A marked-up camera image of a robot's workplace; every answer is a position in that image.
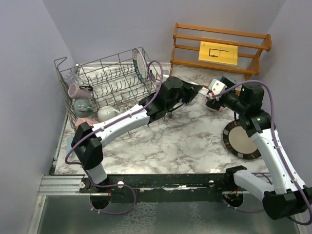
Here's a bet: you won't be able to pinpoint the dark rimmed beige plate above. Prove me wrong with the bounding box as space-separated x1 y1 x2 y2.
222 120 261 160

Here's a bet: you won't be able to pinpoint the yellow book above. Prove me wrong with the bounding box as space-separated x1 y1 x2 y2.
198 41 238 65

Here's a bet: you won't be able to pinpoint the green rimmed white plate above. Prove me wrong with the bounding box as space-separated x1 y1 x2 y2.
133 48 147 83

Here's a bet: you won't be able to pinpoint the wooden shelf rack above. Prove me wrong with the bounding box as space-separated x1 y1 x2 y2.
169 22 272 80

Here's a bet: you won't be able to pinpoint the red patterned bowl far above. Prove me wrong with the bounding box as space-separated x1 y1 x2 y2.
205 98 225 112

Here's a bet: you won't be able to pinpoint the white plate red characters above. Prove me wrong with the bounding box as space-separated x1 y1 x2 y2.
191 82 210 96

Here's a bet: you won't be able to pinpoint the grey-green ceramic mug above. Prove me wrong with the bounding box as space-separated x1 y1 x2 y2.
74 99 94 118

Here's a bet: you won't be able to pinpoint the grey wire dish rack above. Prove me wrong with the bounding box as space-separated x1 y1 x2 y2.
54 50 158 129

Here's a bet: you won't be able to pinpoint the clear octagonal glass tumbler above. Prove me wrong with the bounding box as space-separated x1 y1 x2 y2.
63 72 81 86

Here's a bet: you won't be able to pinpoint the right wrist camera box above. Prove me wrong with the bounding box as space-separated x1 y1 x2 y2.
208 78 227 99

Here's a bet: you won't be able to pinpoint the white speckled mug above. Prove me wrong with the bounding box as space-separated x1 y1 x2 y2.
97 106 121 122

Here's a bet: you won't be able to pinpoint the pink mug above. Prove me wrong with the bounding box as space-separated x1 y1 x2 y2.
75 117 99 128

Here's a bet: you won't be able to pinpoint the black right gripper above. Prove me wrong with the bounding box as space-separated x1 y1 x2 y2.
206 77 247 115

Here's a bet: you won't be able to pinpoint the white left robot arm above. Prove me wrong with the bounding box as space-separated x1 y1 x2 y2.
71 77 203 193

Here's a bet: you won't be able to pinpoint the purple glass mug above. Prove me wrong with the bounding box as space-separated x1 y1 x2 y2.
68 83 93 100

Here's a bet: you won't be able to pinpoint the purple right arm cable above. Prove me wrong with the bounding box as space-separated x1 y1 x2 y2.
212 79 312 225

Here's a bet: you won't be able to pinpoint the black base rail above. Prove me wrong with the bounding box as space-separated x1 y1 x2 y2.
79 173 238 203

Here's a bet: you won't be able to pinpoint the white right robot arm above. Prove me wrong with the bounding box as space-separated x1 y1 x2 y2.
206 77 312 220

